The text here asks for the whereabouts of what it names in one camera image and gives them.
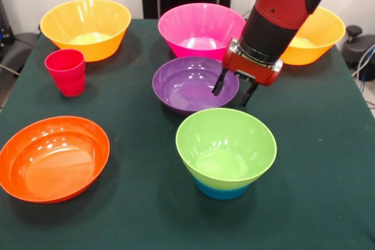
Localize blue bowl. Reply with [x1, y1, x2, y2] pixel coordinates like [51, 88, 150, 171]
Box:
[195, 177, 251, 200]

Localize grey cable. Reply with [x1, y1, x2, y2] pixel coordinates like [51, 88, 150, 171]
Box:
[352, 44, 375, 77]

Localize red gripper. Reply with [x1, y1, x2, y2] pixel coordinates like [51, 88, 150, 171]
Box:
[212, 37, 284, 108]

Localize dark green tablecloth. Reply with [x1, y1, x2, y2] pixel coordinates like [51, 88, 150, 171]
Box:
[0, 18, 375, 250]

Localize grey office chair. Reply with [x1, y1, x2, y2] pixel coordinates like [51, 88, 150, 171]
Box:
[0, 32, 40, 76]

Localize red cup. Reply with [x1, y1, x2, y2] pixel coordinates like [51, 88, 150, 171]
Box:
[44, 49, 86, 98]

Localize large green bowl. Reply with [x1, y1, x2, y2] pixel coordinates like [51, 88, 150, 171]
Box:
[175, 107, 278, 185]

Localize purple bowl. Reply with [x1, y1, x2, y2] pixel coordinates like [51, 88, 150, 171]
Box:
[152, 56, 240, 116]

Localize black computer equipment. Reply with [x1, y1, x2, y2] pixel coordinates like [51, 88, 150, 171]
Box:
[0, 0, 15, 47]

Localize yellow-orange large bowl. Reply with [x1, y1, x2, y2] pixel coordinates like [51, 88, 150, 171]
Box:
[39, 0, 132, 63]
[280, 6, 346, 66]

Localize pink large bowl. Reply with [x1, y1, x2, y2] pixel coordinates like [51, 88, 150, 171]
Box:
[157, 3, 247, 59]

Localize orange shallow bowl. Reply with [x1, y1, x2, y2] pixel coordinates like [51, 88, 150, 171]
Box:
[0, 115, 111, 204]

